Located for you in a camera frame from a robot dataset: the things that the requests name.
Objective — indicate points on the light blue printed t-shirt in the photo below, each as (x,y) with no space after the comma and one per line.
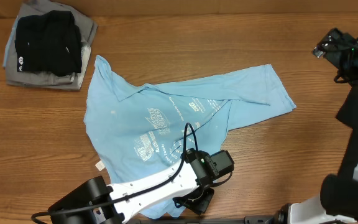
(141,130)

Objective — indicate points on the grey folded garment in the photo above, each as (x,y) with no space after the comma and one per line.
(74,81)

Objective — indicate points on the black folded garment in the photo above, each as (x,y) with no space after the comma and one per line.
(49,43)

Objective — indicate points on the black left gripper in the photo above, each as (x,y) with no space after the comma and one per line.
(200,205)

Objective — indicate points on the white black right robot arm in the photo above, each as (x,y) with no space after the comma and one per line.
(337,201)

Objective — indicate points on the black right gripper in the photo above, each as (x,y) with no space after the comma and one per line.
(331,45)

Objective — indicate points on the black garment at right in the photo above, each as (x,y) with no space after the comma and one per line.
(348,115)

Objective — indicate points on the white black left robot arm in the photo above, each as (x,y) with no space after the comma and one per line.
(189,183)

